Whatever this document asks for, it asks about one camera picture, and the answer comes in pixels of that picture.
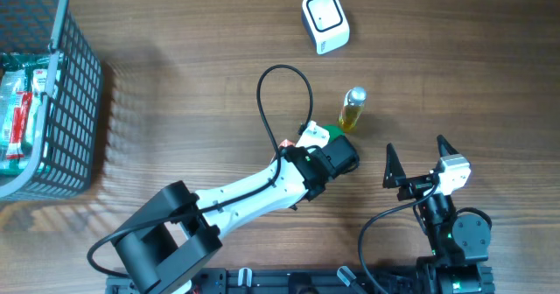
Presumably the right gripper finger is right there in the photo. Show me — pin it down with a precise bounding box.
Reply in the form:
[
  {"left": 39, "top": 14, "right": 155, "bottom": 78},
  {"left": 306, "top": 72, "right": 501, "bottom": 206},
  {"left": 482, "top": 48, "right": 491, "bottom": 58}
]
[
  {"left": 437, "top": 135, "right": 459, "bottom": 157},
  {"left": 382, "top": 143, "right": 407, "bottom": 188}
]

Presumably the green lid jar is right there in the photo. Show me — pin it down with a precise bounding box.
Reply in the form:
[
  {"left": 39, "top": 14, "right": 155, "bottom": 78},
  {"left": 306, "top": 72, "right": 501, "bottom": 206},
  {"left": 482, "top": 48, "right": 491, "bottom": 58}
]
[{"left": 324, "top": 125, "right": 345, "bottom": 141}]

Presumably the small orange white box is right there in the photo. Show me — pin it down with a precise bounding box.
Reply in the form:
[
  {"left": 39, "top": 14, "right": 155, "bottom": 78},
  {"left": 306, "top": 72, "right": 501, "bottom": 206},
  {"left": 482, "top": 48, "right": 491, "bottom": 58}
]
[{"left": 270, "top": 139, "right": 295, "bottom": 163}]

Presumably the yellow dish soap bottle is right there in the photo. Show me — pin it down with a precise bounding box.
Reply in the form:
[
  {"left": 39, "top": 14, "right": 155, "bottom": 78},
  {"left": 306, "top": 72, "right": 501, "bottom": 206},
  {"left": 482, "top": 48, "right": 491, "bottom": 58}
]
[{"left": 338, "top": 87, "right": 368, "bottom": 133}]

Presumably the green white wipes packet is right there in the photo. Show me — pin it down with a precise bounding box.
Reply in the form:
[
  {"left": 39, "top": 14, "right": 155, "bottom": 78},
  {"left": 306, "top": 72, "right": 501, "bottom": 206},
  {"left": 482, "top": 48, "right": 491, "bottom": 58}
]
[{"left": 1, "top": 53, "right": 50, "bottom": 177}]

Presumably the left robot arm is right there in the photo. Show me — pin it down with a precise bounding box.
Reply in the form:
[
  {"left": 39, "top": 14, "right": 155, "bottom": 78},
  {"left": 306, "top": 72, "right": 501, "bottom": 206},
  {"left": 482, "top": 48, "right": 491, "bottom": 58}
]
[{"left": 112, "top": 136, "right": 360, "bottom": 293}]

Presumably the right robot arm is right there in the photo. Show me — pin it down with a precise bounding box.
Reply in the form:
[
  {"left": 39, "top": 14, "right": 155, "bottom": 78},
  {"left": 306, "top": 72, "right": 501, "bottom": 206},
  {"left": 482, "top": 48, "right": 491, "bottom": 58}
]
[{"left": 382, "top": 135, "right": 496, "bottom": 294}]

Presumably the white barcode scanner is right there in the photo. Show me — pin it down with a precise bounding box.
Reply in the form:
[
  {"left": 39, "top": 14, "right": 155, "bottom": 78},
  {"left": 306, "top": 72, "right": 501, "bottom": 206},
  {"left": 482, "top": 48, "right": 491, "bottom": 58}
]
[{"left": 301, "top": 0, "right": 350, "bottom": 55}]

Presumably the grey plastic mesh basket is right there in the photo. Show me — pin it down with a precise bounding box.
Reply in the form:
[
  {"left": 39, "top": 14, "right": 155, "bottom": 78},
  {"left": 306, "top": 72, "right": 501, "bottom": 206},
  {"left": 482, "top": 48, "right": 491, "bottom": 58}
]
[{"left": 1, "top": 0, "right": 103, "bottom": 201}]

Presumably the right black camera cable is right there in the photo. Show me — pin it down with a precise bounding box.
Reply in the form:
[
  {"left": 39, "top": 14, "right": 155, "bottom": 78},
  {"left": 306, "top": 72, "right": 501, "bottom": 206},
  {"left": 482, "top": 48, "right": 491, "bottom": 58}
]
[{"left": 357, "top": 182, "right": 440, "bottom": 294}]

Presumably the black camera cable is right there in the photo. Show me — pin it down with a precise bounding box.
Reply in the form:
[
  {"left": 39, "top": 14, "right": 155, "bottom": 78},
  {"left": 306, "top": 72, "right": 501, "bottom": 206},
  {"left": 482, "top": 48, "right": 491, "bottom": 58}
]
[
  {"left": 357, "top": 182, "right": 440, "bottom": 294},
  {"left": 86, "top": 64, "right": 315, "bottom": 280}
]

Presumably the left black camera cable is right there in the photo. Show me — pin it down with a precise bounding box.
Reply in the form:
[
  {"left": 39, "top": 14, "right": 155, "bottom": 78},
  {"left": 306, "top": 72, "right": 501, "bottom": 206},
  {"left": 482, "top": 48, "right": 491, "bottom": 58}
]
[{"left": 86, "top": 64, "right": 315, "bottom": 280}]

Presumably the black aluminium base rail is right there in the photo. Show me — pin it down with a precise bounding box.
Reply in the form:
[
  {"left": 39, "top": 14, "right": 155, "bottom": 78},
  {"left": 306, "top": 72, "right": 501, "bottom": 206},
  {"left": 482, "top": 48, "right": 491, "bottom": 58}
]
[{"left": 104, "top": 265, "right": 495, "bottom": 294}]

